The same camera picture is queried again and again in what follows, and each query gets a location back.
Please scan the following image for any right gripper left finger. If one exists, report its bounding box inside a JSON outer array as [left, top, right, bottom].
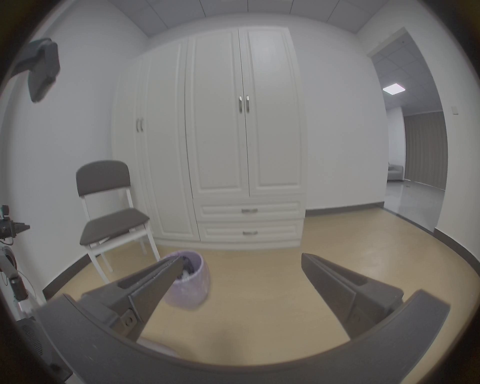
[[80, 256, 184, 342]]

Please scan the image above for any white wardrobe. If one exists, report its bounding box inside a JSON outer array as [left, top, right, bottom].
[[111, 26, 308, 251]]

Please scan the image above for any purple plastic bag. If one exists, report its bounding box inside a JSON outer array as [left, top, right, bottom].
[[163, 251, 211, 311]]

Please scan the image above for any white trash bin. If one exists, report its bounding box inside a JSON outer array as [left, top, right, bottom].
[[164, 252, 211, 311]]

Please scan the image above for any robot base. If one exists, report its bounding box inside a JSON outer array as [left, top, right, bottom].
[[13, 296, 179, 384]]

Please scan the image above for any grey curtain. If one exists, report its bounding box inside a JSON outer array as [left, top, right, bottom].
[[403, 110, 449, 192]]

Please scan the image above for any dark grey white chair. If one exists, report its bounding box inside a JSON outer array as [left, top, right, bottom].
[[76, 160, 161, 284]]

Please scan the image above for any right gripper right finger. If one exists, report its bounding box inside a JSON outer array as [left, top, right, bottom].
[[301, 253, 405, 340]]

